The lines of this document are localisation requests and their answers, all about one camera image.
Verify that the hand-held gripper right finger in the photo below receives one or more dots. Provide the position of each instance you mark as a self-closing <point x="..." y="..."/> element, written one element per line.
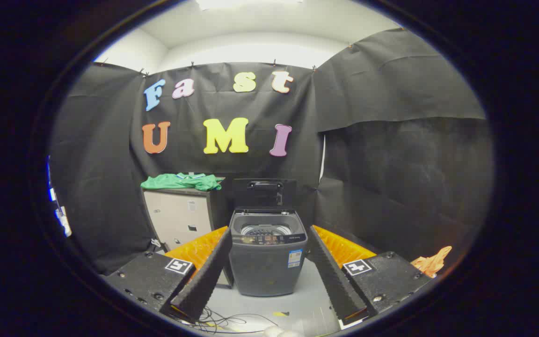
<point x="332" y="281"/>

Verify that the orange cloth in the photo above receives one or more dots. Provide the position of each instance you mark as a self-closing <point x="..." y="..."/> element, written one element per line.
<point x="431" y="263"/>

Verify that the green polo shirt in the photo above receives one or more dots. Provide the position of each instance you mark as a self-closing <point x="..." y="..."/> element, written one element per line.
<point x="176" y="181"/>

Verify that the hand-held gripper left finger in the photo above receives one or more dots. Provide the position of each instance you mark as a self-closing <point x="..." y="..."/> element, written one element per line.
<point x="204" y="281"/>

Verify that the grey cabinet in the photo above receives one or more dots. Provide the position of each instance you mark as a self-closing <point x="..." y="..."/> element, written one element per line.
<point x="176" y="215"/>

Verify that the blue and white object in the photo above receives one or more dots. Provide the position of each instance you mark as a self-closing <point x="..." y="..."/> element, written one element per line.
<point x="62" y="220"/>

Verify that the dark grey washing machine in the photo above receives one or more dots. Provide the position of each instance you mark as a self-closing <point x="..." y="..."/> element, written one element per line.
<point x="265" y="269"/>

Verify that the yellow floor tape piece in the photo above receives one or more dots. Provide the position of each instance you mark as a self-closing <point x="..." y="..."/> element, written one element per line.
<point x="280" y="313"/>

